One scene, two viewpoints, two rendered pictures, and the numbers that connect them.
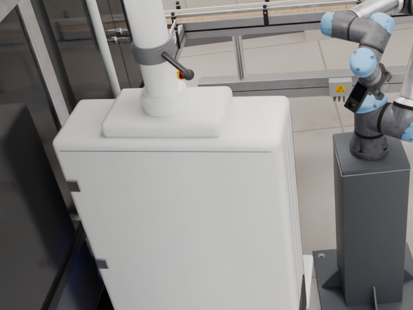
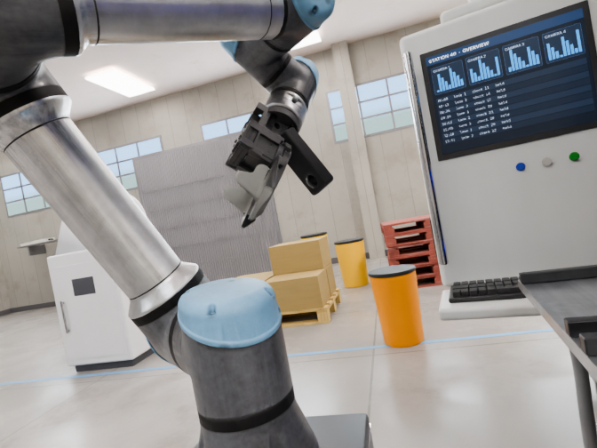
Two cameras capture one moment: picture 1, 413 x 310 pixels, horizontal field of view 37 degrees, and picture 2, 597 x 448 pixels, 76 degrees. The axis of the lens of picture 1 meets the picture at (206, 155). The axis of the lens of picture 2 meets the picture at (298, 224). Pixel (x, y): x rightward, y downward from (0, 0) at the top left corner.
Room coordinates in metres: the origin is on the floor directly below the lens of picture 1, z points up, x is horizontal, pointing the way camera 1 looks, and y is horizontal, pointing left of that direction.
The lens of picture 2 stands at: (2.27, -0.48, 1.09)
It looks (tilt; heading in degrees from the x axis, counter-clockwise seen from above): 1 degrees down; 186
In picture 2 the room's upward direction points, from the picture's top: 11 degrees counter-clockwise
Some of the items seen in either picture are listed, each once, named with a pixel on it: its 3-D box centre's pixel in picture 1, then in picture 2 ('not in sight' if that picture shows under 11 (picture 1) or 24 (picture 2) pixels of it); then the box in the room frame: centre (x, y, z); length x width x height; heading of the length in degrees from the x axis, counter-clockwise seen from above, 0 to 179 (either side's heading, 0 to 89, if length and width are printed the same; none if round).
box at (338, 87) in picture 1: (340, 87); not in sight; (2.75, -0.77, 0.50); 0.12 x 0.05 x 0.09; 75
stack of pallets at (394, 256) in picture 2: not in sight; (430, 248); (-2.59, 0.62, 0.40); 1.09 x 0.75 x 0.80; 84
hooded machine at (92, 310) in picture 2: not in sight; (113, 276); (-1.45, -2.83, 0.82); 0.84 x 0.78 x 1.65; 175
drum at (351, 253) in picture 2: not in sight; (352, 262); (-3.06, -0.35, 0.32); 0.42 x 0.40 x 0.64; 82
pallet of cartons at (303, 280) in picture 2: not in sight; (274, 282); (-1.98, -1.28, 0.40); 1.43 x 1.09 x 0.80; 69
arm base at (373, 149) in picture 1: (369, 138); (252, 432); (1.83, -0.62, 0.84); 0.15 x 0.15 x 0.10
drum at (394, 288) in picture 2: not in sight; (397, 305); (-0.69, -0.12, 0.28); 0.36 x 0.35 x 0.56; 80
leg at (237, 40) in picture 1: (244, 91); not in sight; (2.95, -0.28, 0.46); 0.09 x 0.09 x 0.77; 75
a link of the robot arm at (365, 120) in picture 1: (372, 112); (232, 337); (1.82, -0.63, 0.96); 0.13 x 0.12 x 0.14; 42
